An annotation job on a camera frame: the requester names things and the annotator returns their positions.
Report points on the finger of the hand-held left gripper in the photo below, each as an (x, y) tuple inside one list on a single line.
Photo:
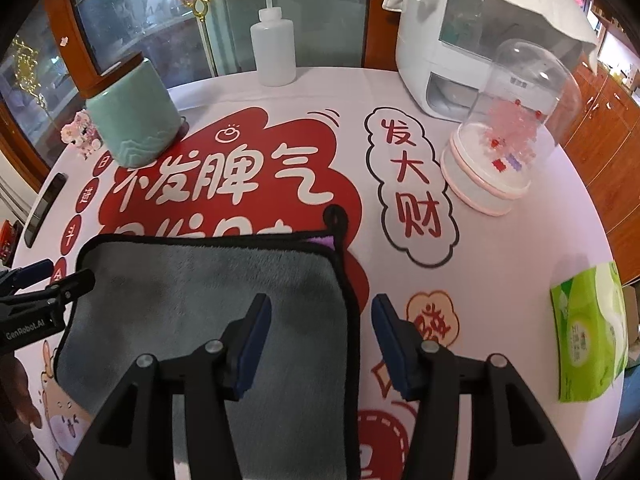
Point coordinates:
[(77, 282), (32, 269)]

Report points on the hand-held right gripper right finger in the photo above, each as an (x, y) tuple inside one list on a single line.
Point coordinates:
[(392, 347)]

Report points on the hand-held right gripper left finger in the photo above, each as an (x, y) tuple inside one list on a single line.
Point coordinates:
[(254, 347)]

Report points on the grey towel with black edge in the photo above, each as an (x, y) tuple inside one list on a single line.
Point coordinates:
[(200, 280)]

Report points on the red packet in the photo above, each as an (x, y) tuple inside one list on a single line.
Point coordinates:
[(7, 240)]

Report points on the black smartphone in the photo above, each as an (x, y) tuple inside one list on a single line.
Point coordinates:
[(45, 206)]

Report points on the small pink figurine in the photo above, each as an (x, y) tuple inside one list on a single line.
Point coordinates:
[(82, 132)]

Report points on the green ceramic cup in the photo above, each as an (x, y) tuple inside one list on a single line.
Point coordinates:
[(132, 120)]

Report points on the green tissue pack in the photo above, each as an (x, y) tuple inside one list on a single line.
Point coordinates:
[(585, 330)]

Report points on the glass dome with pink flower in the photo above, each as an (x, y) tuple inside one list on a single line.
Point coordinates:
[(475, 172)]

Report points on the printed red and white tablecloth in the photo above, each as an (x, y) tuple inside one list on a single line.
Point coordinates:
[(300, 110)]

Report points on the wooden glass display cabinet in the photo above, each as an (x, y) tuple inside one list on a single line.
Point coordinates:
[(125, 15)]

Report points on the white countertop appliance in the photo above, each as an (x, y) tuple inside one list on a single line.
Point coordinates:
[(415, 60)]

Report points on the wooden drawer cabinet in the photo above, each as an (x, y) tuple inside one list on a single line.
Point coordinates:
[(600, 135)]

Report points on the white squeeze wash bottle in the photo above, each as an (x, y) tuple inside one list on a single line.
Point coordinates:
[(272, 50)]

